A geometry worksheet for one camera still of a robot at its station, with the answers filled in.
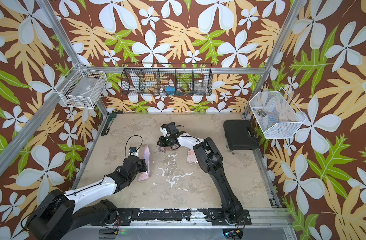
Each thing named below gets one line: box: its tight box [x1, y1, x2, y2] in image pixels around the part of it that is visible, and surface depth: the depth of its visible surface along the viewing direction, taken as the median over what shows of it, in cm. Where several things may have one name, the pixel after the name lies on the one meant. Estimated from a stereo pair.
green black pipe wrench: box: [101, 113, 117, 136], surface depth 117 cm
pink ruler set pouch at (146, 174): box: [137, 146, 150, 181], surface depth 89 cm
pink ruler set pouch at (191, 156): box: [187, 148, 199, 163], surface depth 97 cm
